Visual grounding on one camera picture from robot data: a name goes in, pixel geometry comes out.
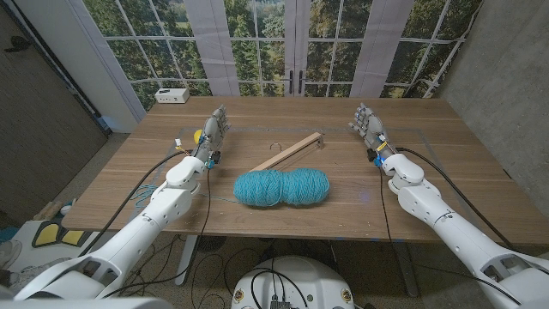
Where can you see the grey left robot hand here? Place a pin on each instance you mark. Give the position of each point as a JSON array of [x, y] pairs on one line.
[[212, 131]]

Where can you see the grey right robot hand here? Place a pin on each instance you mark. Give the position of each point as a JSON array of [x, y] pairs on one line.
[[372, 129]]

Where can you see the wooden rod with metal hook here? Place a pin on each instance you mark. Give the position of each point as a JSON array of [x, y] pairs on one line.
[[287, 153]]

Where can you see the teal yarn skein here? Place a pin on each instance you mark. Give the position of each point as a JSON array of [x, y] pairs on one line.
[[279, 186]]

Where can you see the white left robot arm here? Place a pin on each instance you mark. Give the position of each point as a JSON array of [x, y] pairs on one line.
[[167, 206]]

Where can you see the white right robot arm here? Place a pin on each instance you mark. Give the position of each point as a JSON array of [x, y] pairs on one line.
[[450, 232]]

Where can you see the yellow lemon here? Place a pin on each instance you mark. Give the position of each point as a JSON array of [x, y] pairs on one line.
[[197, 136]]

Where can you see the white power strip box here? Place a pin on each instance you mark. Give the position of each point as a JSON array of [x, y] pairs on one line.
[[171, 95]]

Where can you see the printed window backdrop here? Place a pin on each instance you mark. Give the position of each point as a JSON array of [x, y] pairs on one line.
[[429, 43]]

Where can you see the round black floor fan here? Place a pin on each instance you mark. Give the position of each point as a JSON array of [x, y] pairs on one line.
[[210, 243]]

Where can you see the white table leg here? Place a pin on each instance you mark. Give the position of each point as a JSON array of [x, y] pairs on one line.
[[186, 257]]

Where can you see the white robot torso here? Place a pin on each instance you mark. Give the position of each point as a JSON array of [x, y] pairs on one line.
[[296, 283]]

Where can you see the wooden floor block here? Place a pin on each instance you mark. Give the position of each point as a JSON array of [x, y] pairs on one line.
[[47, 210]]

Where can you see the yellow black foot pedal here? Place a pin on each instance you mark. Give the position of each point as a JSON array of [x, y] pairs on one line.
[[47, 234]]

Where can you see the white floor board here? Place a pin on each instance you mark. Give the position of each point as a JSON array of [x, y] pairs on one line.
[[25, 253]]

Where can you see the grey sneaker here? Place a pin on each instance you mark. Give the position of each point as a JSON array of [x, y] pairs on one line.
[[8, 253]]

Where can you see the black wall hook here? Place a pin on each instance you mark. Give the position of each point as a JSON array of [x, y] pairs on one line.
[[18, 43]]

